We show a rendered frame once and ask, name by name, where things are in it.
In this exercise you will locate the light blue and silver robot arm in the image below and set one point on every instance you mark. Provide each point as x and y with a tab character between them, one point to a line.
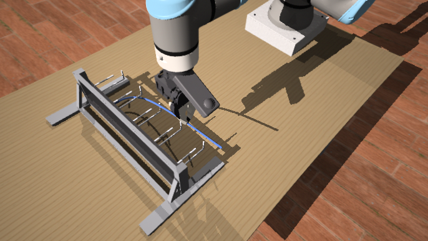
175	25

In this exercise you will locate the grey metal rack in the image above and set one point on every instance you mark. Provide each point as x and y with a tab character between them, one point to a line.
175	173

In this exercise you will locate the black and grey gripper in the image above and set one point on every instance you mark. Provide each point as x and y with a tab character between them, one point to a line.
166	86

